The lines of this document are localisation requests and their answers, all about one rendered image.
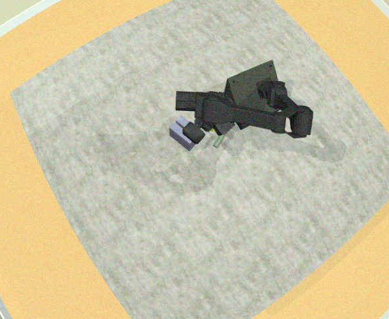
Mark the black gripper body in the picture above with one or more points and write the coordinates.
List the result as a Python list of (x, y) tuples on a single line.
[(193, 131)]

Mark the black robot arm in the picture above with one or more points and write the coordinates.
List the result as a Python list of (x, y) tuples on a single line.
[(217, 110)]

